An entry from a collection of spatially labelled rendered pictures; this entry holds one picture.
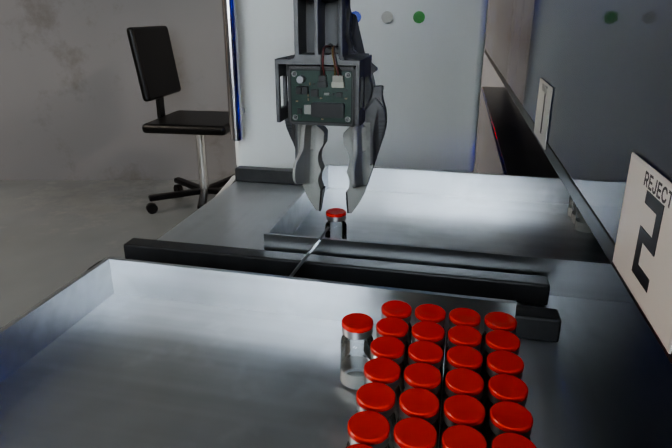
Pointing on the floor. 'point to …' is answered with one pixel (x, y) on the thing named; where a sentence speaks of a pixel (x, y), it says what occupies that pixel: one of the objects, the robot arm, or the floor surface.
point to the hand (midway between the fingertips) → (336, 196)
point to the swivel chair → (175, 123)
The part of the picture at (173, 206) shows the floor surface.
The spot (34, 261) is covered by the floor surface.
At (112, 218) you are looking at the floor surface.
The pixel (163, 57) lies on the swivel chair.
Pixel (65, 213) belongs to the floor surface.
